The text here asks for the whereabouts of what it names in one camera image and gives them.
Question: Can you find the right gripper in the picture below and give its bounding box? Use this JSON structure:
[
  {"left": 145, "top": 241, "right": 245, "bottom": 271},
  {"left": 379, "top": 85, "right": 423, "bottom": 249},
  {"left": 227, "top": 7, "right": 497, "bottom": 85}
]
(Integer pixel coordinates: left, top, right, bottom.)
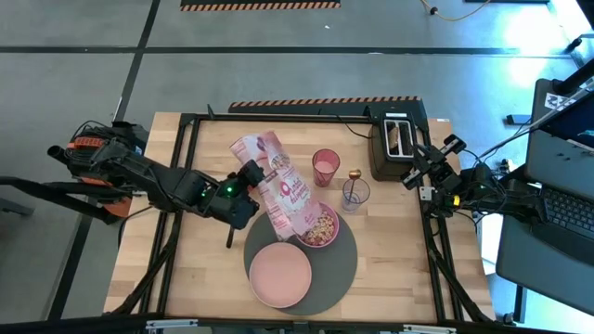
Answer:
[{"left": 400, "top": 134, "right": 468, "bottom": 201}]

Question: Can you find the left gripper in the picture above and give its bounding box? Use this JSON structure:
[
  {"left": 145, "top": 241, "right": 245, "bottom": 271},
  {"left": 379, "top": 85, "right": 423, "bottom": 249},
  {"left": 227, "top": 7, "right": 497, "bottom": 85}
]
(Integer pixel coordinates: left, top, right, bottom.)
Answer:
[{"left": 202, "top": 159, "right": 280, "bottom": 232}]

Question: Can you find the pink strawberry yogurt cereal box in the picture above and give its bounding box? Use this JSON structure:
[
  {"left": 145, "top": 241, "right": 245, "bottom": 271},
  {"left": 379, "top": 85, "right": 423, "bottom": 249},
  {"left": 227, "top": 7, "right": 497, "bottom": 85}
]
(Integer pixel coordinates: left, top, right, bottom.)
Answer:
[{"left": 228, "top": 130, "right": 324, "bottom": 243}]

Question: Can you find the gold spoon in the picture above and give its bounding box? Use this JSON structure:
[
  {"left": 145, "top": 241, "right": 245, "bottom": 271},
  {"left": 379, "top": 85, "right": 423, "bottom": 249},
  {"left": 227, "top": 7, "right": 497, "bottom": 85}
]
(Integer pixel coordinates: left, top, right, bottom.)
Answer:
[{"left": 347, "top": 168, "right": 364, "bottom": 206}]

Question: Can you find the clear glass tumbler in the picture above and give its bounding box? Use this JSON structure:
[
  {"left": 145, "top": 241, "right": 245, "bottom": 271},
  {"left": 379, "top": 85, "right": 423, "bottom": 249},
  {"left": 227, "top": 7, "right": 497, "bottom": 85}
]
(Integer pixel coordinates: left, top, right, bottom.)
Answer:
[{"left": 341, "top": 176, "right": 372, "bottom": 214}]

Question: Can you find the red translucent cup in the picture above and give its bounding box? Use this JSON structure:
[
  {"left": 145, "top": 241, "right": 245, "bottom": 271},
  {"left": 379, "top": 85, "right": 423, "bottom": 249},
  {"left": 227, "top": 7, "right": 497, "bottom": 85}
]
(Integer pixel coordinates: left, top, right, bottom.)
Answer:
[{"left": 311, "top": 148, "right": 342, "bottom": 188}]

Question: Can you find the cereal loops pile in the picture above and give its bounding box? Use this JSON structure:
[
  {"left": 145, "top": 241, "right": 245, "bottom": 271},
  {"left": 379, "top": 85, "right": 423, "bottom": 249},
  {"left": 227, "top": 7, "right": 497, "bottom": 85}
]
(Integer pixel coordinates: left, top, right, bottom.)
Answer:
[{"left": 301, "top": 210, "right": 337, "bottom": 248}]

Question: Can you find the pink ribbed bowl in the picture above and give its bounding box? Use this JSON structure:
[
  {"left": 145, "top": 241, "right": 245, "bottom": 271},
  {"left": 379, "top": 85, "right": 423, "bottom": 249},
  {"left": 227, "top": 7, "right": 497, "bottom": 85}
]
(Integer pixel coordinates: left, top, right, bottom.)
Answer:
[{"left": 293, "top": 200, "right": 342, "bottom": 250}]

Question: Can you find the pink round plate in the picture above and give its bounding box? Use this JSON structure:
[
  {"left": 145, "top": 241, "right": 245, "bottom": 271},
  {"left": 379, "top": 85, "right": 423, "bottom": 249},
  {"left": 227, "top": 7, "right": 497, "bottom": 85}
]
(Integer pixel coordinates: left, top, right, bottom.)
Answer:
[{"left": 248, "top": 241, "right": 314, "bottom": 310}]

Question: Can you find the grey round woven placemat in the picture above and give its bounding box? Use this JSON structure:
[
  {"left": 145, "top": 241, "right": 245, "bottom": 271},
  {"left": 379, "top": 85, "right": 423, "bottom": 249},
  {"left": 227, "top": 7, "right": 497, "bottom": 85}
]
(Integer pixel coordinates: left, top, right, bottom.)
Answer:
[{"left": 242, "top": 199, "right": 359, "bottom": 317}]

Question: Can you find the white patterned marker sticker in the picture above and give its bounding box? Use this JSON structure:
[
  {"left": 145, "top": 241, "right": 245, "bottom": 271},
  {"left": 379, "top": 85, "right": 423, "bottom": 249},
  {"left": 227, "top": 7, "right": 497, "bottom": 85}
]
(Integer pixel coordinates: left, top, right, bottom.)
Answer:
[{"left": 544, "top": 92, "right": 571, "bottom": 111}]

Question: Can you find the black laptop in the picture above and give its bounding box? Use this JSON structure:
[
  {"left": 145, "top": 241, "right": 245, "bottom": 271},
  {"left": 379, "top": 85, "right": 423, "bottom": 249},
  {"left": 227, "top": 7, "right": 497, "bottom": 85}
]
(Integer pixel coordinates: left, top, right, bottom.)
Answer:
[{"left": 528, "top": 90, "right": 594, "bottom": 243}]

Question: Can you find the black orange shop vacuum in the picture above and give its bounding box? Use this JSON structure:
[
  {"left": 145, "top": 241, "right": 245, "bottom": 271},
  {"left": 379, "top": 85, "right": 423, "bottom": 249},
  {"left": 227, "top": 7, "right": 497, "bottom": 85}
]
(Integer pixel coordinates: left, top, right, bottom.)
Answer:
[{"left": 46, "top": 121, "right": 150, "bottom": 220}]

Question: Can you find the black pole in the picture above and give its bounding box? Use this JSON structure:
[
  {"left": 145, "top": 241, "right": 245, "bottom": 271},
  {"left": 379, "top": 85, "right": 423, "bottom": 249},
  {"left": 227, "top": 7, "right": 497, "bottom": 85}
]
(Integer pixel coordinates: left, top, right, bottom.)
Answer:
[{"left": 553, "top": 57, "right": 594, "bottom": 96}]

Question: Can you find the black stand beam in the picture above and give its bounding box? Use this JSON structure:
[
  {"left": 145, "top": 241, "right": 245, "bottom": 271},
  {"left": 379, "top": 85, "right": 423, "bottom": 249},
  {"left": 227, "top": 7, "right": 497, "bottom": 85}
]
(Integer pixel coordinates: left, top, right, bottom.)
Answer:
[{"left": 0, "top": 174, "right": 136, "bottom": 226}]

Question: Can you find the black aluminium table frame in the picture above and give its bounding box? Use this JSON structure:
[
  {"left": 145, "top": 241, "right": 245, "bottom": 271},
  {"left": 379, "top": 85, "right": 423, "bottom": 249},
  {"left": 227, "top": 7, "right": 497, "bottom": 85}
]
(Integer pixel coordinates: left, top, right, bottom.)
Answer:
[{"left": 108, "top": 105, "right": 496, "bottom": 327}]

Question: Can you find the black toaster power cord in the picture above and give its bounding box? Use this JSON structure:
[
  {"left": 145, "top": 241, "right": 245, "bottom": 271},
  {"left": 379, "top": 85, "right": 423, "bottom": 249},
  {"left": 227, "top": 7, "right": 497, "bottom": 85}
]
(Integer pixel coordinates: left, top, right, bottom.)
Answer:
[{"left": 335, "top": 114, "right": 375, "bottom": 141}]

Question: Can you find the black orange striped cable ramp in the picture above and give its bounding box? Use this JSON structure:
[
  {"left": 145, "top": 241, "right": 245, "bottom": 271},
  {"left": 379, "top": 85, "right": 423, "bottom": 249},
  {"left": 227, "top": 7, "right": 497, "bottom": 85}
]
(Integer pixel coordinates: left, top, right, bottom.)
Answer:
[
  {"left": 227, "top": 95, "right": 424, "bottom": 115},
  {"left": 179, "top": 0, "right": 342, "bottom": 13}
]

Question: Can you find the yellow floor cable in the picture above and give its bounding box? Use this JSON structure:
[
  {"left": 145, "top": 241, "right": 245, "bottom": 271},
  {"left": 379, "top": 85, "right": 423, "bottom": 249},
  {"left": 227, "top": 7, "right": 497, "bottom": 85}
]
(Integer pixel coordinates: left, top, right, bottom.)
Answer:
[{"left": 419, "top": 0, "right": 494, "bottom": 23}]

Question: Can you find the silver metal bracket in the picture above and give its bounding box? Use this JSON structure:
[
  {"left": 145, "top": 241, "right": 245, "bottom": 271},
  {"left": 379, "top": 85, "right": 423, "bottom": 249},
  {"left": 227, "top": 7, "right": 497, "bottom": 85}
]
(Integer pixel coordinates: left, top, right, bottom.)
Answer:
[
  {"left": 145, "top": 318, "right": 200, "bottom": 331},
  {"left": 402, "top": 324, "right": 458, "bottom": 334}
]

